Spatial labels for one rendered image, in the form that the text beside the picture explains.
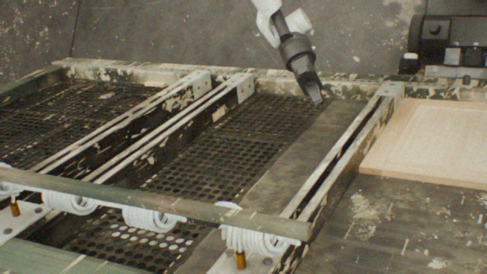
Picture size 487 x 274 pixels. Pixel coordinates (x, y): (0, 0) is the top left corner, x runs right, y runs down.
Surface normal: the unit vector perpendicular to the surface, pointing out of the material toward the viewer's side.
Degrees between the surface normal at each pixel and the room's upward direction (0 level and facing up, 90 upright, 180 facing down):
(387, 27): 0
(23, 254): 60
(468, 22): 0
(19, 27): 0
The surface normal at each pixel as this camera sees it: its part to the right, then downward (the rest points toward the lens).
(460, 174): -0.11, -0.91
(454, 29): -0.45, -0.10
